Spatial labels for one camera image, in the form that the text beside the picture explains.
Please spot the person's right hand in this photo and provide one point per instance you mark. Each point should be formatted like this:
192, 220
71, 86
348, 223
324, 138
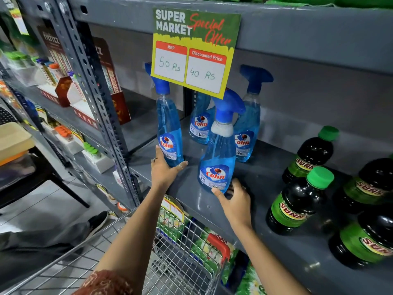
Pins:
238, 207

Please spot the person's left hand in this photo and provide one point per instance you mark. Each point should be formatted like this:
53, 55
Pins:
161, 176

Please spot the person's left thumb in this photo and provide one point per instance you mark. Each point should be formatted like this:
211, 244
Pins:
180, 168

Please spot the person's right thumb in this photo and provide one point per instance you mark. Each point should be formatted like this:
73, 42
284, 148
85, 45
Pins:
219, 194

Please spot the blue glass cleaner spray bottle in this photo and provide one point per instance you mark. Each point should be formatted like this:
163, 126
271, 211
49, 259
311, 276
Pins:
248, 125
168, 125
200, 122
218, 156

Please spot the person's right forearm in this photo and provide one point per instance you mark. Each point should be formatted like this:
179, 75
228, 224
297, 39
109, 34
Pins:
264, 261

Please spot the person's left forearm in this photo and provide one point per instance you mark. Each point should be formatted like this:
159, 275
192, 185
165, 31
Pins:
135, 239

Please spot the yellow shelf price tag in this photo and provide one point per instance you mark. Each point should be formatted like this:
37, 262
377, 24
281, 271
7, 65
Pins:
172, 208

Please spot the green detergent packet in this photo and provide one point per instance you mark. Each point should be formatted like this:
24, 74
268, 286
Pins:
172, 225
211, 251
248, 282

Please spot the dark bottle with green cap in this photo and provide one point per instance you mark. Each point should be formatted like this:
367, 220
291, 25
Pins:
310, 155
368, 184
296, 202
365, 239

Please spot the white box of green-capped tubes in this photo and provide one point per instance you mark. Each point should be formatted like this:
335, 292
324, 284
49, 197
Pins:
96, 159

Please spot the person's black shoe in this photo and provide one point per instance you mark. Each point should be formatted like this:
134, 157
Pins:
99, 222

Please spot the green yellow price sign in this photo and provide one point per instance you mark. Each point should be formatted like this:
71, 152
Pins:
196, 52

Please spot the white box of orange-capped tubes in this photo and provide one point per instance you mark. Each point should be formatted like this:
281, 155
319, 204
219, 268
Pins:
66, 138

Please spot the brown display box of tubes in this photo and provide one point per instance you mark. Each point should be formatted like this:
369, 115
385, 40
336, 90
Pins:
104, 67
50, 42

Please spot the person's patterned brown sleeve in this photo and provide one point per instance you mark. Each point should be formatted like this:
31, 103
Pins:
104, 284

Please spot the black chair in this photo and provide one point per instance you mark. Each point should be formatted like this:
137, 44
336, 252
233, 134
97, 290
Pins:
40, 178

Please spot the person's grey trouser leg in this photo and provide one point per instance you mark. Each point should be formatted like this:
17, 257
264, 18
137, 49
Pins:
40, 239

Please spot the beige box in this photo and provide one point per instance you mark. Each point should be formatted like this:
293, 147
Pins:
13, 139

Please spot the grey metal shelf rack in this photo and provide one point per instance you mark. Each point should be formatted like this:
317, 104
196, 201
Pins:
307, 36

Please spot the small white shelf sign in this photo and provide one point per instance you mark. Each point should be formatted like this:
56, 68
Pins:
18, 18

